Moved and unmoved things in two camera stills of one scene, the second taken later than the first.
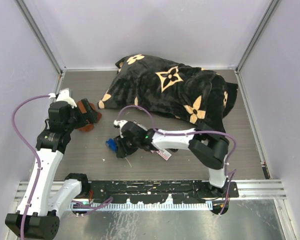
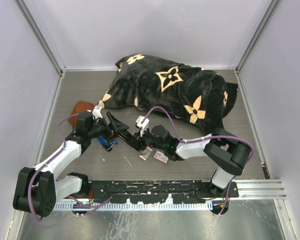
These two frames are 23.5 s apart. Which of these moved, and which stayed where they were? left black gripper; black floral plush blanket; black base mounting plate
Moved: left black gripper
Stayed: black base mounting plate; black floral plush blanket
